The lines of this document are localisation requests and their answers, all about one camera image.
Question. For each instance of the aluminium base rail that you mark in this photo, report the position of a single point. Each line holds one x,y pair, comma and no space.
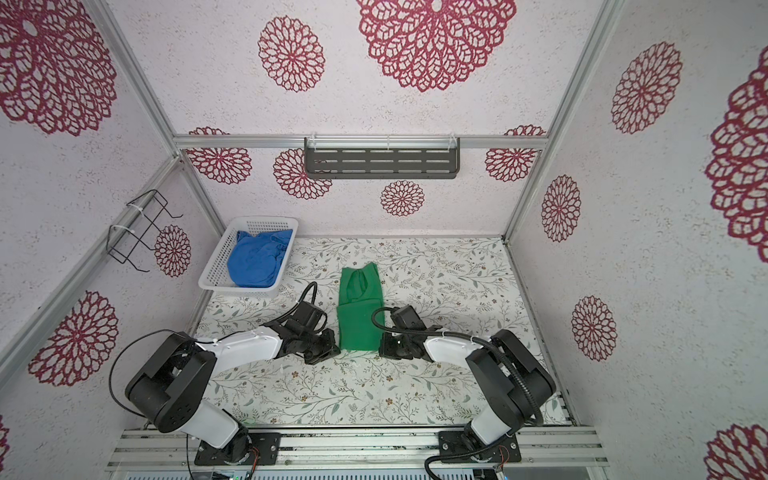
325,448

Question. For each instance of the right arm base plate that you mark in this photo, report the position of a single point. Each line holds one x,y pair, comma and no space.
461,447

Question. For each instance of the green tank top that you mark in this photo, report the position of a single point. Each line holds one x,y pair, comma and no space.
360,295

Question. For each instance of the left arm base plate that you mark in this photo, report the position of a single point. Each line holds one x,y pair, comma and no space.
260,448

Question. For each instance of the blue tank top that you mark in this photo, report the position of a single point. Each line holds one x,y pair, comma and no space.
256,259

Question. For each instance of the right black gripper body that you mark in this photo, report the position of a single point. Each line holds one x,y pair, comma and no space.
395,347

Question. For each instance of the grey slotted wall shelf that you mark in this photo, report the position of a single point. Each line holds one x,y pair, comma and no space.
382,160

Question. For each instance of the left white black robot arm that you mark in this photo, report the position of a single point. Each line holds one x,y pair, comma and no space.
169,388

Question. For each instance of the black wire wall rack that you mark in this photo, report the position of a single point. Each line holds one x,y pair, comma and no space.
123,240

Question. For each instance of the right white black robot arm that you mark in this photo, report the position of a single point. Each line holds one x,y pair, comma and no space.
514,384

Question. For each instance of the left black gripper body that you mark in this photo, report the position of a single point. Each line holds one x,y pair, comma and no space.
318,347

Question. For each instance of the white plastic basket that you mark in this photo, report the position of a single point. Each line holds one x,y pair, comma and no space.
215,276

